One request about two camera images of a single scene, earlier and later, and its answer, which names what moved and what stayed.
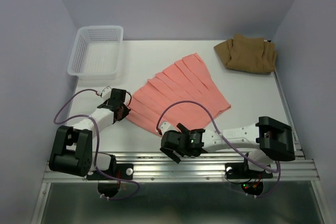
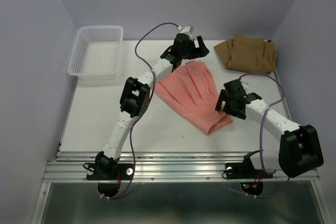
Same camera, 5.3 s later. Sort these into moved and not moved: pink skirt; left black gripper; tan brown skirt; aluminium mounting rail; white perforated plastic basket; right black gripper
Moved: right black gripper; left black gripper; pink skirt
Not moved: white perforated plastic basket; tan brown skirt; aluminium mounting rail
